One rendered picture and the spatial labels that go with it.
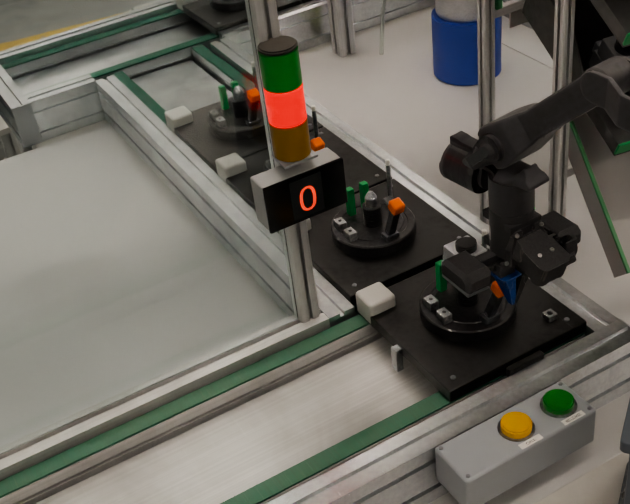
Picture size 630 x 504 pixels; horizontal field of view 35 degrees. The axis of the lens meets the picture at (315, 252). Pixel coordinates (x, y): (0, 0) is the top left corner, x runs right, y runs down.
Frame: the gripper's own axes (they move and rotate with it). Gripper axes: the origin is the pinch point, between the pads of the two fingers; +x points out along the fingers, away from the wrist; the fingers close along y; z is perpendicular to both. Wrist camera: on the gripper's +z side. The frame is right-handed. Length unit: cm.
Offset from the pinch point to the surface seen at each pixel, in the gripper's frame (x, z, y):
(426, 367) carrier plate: 11.5, -3.9, -11.8
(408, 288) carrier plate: 11.2, -19.9, -4.0
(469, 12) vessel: 3, -85, 56
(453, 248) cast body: -0.2, -11.0, -1.6
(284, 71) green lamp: -30.7, -18.6, -19.9
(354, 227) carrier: 8.8, -36.4, -3.4
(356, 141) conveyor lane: 12, -65, 14
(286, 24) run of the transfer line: 12, -127, 32
